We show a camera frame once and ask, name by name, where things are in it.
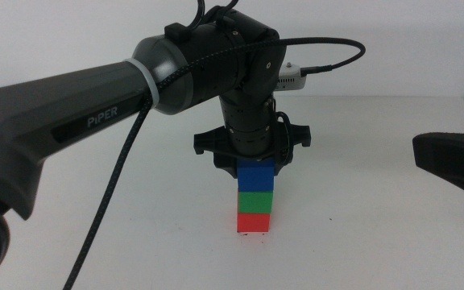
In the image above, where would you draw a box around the blue cube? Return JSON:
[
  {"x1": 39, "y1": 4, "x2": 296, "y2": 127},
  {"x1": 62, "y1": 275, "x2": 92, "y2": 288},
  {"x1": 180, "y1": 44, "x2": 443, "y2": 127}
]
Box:
[{"x1": 236, "y1": 157, "x2": 276, "y2": 193}]

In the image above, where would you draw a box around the green cube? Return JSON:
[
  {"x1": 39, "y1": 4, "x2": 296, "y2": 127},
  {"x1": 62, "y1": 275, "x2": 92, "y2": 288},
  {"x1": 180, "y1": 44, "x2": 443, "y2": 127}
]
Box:
[{"x1": 238, "y1": 190, "x2": 275, "y2": 214}]

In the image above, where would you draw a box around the red cube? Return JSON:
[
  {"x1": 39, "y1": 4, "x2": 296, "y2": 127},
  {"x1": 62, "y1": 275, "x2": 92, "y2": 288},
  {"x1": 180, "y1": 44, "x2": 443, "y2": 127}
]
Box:
[{"x1": 236, "y1": 212, "x2": 271, "y2": 234}]

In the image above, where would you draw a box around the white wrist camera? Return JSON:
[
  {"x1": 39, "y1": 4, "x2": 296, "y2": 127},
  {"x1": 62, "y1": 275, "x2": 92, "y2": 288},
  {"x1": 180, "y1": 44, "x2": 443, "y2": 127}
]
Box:
[{"x1": 276, "y1": 61, "x2": 309, "y2": 92}]

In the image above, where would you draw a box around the black braided camera cable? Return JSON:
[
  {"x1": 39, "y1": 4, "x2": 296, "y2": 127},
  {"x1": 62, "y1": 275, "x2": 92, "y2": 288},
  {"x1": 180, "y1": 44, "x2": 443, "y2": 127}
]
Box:
[{"x1": 61, "y1": 36, "x2": 367, "y2": 290}]

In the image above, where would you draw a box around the white cable tie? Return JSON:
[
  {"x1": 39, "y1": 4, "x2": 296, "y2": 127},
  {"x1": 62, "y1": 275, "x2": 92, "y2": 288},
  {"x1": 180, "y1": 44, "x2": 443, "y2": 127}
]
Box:
[{"x1": 124, "y1": 57, "x2": 162, "y2": 110}]

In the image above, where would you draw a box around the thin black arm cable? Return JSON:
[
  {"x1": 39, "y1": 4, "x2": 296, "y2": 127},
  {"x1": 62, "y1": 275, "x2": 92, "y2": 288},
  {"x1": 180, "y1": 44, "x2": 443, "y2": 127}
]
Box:
[{"x1": 187, "y1": 0, "x2": 241, "y2": 31}]

